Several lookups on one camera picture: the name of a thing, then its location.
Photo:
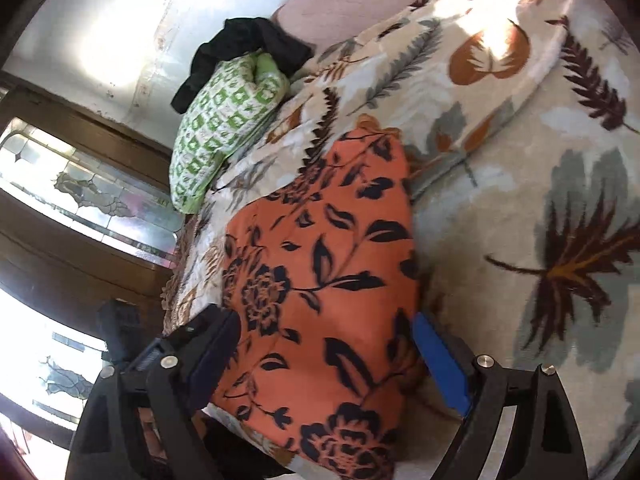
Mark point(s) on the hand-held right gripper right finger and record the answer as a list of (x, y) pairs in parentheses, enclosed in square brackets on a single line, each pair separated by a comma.
[(442, 365)]

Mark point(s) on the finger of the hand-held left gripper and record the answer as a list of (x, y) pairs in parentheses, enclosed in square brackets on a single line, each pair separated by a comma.
[(192, 324)]

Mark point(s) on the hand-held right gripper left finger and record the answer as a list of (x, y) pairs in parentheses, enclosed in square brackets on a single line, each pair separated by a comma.
[(217, 355)]

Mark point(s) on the orange floral garment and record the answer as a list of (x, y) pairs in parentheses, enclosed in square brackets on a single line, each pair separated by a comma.
[(320, 270)]

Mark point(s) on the leaf print fleece blanket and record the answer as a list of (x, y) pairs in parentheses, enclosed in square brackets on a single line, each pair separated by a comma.
[(500, 200)]

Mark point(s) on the green checkered pillow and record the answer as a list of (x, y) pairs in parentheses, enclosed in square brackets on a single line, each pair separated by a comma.
[(220, 120)]

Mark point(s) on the black cloth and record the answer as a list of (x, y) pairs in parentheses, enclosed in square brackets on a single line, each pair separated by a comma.
[(240, 45)]

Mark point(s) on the pink bed sheet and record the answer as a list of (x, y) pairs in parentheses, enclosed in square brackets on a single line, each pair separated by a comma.
[(340, 0)]

